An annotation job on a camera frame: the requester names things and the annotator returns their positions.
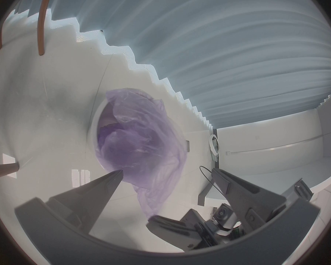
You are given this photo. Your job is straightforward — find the wooden chair with white cushions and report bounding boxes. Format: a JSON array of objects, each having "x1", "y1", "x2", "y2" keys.
[{"x1": 0, "y1": 0, "x2": 57, "y2": 180}]

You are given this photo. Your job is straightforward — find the blue-green curtain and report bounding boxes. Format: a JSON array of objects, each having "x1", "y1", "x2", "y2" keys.
[{"x1": 15, "y1": 0, "x2": 331, "y2": 129}]

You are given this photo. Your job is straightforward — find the black cable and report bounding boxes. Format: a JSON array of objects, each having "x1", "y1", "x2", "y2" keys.
[{"x1": 199, "y1": 166, "x2": 227, "y2": 201}]

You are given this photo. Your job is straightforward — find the purple plastic bag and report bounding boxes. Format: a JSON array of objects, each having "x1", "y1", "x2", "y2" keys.
[{"x1": 95, "y1": 88, "x2": 188, "y2": 219}]

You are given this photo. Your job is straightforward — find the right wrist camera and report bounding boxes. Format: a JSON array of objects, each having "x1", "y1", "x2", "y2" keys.
[{"x1": 211, "y1": 203, "x2": 239, "y2": 230}]

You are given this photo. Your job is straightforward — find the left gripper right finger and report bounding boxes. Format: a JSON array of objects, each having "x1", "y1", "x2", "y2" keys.
[{"x1": 211, "y1": 167, "x2": 286, "y2": 234}]

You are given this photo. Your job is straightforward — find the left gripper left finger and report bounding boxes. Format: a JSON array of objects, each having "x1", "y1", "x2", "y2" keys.
[{"x1": 45, "y1": 169, "x2": 124, "y2": 233}]

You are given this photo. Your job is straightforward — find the white trash bin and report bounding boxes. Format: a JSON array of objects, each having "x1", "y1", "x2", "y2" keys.
[{"x1": 89, "y1": 100, "x2": 122, "y2": 173}]

